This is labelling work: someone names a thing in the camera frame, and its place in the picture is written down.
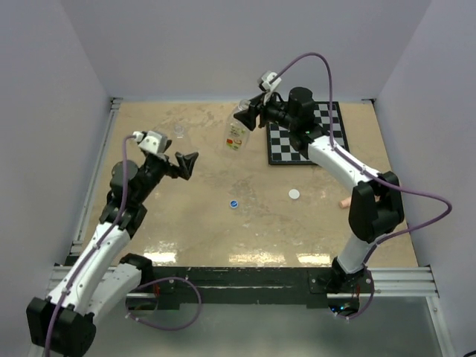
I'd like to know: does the clear square plastic bottle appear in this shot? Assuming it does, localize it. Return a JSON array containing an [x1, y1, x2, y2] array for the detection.
[[224, 100, 250, 152]]

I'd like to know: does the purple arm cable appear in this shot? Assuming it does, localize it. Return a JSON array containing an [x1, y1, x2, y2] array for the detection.
[[42, 134, 204, 357], [273, 51, 453, 320]]

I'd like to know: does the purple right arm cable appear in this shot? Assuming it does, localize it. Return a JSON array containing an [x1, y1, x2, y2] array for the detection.
[[273, 51, 453, 320]]

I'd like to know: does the clear round plastic bottle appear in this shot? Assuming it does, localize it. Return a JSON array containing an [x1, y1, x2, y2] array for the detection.
[[173, 124, 186, 139]]

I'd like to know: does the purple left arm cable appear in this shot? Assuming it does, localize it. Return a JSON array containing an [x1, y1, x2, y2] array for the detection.
[[42, 134, 204, 357]]

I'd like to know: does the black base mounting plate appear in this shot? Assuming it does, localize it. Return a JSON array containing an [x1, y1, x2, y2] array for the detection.
[[129, 266, 375, 311]]

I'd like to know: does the black white checkerboard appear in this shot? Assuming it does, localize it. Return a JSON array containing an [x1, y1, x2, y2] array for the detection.
[[266, 100, 351, 167]]

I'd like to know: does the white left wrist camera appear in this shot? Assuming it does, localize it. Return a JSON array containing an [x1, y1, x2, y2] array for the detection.
[[132, 130, 169, 155]]

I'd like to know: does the pink wooden pin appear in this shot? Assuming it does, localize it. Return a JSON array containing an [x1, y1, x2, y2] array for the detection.
[[339, 197, 351, 208]]

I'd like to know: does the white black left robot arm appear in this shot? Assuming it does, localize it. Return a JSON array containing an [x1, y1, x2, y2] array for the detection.
[[26, 152, 199, 356]]

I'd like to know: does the aluminium frame rail left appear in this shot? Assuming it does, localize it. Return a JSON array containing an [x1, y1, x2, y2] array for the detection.
[[67, 97, 123, 257]]

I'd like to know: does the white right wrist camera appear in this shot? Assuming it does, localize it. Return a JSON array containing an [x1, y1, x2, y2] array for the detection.
[[258, 71, 282, 104]]

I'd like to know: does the white bottle cap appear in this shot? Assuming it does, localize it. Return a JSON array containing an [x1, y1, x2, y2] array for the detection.
[[289, 189, 300, 199]]

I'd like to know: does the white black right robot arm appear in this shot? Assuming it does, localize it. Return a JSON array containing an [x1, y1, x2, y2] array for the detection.
[[233, 87, 405, 292]]

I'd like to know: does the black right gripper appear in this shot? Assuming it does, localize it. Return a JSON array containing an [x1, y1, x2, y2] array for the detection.
[[234, 90, 297, 132]]

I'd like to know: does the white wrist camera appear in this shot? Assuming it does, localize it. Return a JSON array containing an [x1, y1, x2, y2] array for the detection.
[[132, 130, 169, 155], [258, 71, 282, 104]]

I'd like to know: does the aluminium frame rail front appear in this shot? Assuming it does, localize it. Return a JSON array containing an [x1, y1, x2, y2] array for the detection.
[[50, 264, 440, 298]]

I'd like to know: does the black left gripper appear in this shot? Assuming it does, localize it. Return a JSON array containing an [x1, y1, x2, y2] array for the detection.
[[135, 141, 198, 204]]

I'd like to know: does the aluminium frame rail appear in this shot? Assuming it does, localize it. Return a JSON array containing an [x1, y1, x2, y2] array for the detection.
[[67, 97, 123, 257], [50, 264, 440, 298]]

